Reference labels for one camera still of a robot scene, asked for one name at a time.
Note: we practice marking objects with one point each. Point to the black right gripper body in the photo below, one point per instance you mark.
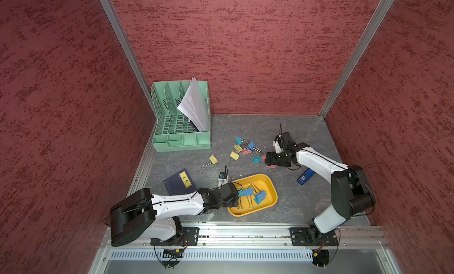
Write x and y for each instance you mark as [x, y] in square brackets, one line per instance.
[279, 159]

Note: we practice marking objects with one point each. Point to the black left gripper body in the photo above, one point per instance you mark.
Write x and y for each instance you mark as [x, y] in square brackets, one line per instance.
[230, 203]

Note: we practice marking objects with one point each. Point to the blue binder clip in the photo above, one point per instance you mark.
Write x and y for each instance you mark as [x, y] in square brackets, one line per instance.
[252, 147]
[259, 193]
[247, 193]

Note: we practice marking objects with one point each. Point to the yellow plastic tray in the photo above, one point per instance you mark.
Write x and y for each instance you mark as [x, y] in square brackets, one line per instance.
[263, 182]

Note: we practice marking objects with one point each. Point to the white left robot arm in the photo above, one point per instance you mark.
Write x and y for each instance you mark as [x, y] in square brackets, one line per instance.
[158, 216]

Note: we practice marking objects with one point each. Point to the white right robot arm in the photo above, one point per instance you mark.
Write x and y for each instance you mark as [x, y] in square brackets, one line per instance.
[351, 193]

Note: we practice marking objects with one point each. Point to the yellow binder clip far left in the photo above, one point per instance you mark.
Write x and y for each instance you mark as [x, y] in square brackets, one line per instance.
[212, 161]

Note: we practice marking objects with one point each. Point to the blue binder clip in pile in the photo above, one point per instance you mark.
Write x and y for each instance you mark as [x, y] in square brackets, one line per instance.
[252, 147]

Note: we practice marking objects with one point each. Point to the yellow binder clip middle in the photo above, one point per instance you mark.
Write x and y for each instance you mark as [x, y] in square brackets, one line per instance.
[234, 156]

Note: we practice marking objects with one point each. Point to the yellow binder clip in pile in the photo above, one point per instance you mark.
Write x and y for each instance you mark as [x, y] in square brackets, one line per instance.
[238, 148]

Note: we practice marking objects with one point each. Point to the blue stapler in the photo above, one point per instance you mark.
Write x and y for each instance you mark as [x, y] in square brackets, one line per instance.
[308, 174]

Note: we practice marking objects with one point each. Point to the dark blue notebook yellow label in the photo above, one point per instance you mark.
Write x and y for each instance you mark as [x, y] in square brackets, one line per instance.
[180, 184]

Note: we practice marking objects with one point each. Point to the green plastic file organizer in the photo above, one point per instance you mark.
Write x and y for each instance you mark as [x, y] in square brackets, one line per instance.
[173, 131]

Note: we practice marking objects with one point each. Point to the white paper stack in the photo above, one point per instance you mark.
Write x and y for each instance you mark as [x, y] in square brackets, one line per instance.
[194, 106]

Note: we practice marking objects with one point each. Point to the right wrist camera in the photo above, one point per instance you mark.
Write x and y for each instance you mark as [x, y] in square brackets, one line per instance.
[283, 141]

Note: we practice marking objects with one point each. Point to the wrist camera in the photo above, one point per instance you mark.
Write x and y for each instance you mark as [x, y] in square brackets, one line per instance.
[223, 177]
[283, 141]

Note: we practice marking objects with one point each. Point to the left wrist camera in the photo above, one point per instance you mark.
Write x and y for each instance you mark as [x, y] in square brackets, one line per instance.
[223, 177]

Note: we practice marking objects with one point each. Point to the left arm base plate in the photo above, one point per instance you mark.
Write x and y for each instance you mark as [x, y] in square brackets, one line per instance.
[188, 236]

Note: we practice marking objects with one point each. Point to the aluminium front rail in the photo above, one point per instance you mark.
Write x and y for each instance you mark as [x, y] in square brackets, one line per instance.
[240, 235]

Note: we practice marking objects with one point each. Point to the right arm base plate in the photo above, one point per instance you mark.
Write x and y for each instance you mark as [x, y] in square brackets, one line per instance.
[310, 237]

